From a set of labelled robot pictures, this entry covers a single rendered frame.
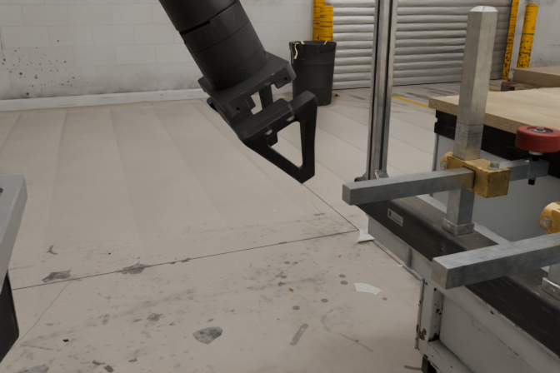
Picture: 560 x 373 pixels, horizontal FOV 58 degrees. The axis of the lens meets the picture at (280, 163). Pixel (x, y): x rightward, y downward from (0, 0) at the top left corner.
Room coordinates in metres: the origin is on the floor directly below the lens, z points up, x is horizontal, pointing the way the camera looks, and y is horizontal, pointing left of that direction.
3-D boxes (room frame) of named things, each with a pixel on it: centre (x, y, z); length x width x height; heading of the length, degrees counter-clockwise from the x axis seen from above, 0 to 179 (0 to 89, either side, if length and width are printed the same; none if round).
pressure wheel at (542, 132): (0.94, -0.50, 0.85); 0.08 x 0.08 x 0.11
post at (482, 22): (0.93, -0.36, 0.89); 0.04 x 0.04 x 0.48; 21
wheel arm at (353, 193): (0.87, -0.32, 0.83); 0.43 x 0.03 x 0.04; 111
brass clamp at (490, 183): (0.91, -0.37, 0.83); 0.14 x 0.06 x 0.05; 21
